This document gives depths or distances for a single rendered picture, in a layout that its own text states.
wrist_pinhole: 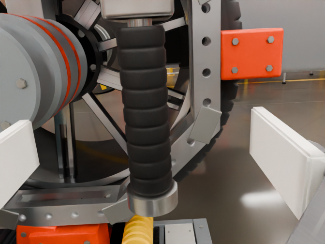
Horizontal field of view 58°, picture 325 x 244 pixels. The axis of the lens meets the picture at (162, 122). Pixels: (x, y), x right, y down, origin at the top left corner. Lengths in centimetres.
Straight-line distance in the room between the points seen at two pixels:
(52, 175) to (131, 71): 47
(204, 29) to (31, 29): 22
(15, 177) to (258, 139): 13
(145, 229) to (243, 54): 36
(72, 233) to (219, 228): 100
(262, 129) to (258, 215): 142
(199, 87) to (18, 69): 25
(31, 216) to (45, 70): 30
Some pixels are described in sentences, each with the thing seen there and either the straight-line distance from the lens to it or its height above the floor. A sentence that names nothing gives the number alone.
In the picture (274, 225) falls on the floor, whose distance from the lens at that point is 153.
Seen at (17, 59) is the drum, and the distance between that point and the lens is 32.
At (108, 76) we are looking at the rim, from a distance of 55.
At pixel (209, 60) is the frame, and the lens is 44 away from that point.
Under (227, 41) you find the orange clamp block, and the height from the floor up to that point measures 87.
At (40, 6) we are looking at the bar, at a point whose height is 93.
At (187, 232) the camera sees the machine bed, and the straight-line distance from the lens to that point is 131.
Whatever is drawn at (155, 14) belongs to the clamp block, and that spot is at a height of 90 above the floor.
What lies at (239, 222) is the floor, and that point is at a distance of 151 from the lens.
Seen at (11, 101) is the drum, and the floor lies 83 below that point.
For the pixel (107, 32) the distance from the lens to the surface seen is 103.
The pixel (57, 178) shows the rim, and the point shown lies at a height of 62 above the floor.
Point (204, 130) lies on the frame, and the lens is 46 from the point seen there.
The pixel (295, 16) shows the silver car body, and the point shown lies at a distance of 99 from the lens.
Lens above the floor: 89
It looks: 18 degrees down
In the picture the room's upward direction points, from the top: 3 degrees counter-clockwise
